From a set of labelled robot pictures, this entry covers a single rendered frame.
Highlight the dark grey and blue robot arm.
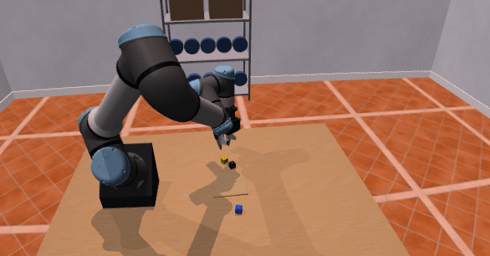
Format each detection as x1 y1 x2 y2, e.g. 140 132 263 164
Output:
78 24 235 192

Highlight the black die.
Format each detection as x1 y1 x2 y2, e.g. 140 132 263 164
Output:
228 161 236 170

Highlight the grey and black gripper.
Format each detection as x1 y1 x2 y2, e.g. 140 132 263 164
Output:
213 105 241 150

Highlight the blue die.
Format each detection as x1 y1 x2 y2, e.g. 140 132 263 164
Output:
235 205 242 214

